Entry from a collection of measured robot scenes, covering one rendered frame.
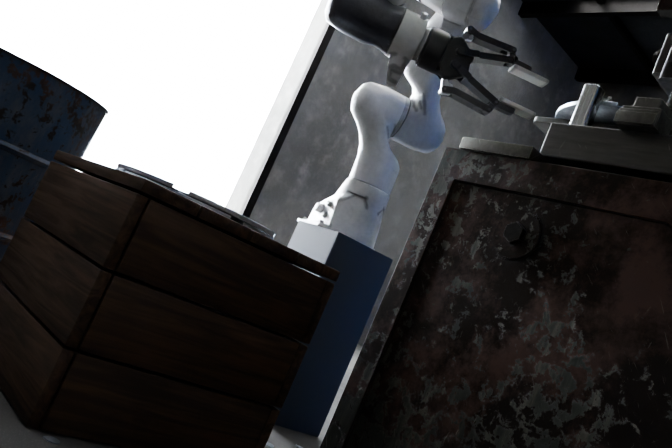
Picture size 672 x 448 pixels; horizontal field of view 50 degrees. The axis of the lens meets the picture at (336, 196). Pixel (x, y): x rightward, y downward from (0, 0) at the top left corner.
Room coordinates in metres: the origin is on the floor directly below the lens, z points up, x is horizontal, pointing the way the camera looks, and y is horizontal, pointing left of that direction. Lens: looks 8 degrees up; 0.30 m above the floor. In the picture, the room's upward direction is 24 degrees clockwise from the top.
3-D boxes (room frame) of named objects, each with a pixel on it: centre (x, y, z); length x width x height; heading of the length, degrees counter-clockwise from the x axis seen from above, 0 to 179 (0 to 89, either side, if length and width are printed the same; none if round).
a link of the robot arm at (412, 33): (1.23, 0.00, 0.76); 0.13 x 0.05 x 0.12; 4
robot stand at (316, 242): (1.74, -0.06, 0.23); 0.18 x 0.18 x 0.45; 33
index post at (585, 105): (1.12, -0.32, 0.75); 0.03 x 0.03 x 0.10; 41
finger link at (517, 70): (1.23, -0.23, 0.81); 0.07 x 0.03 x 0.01; 94
